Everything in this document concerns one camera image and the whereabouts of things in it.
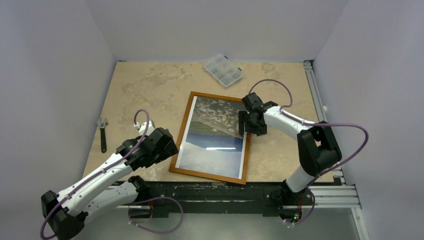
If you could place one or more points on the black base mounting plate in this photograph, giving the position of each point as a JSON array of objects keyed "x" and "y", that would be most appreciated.
[{"x": 268, "y": 199}]

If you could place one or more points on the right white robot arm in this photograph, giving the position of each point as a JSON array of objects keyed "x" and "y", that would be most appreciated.
[{"x": 317, "y": 146}]

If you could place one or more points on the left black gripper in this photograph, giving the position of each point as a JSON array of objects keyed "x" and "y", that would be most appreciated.
[{"x": 168, "y": 151}]

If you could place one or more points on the landscape photo print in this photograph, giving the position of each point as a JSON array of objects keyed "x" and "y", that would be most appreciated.
[{"x": 215, "y": 139}]

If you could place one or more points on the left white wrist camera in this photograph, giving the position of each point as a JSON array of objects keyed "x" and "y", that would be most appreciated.
[{"x": 146, "y": 127}]

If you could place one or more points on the clear plastic organizer box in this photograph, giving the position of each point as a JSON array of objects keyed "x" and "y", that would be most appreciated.
[{"x": 223, "y": 70}]

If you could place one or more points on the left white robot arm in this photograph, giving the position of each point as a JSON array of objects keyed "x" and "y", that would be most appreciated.
[{"x": 67, "y": 211}]

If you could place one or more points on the aluminium rail frame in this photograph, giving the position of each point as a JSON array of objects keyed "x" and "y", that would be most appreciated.
[{"x": 206, "y": 141}]

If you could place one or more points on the wooden picture frame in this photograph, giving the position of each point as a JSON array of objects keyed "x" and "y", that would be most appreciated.
[{"x": 205, "y": 175}]

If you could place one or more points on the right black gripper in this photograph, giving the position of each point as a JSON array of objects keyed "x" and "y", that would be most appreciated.
[{"x": 247, "y": 122}]

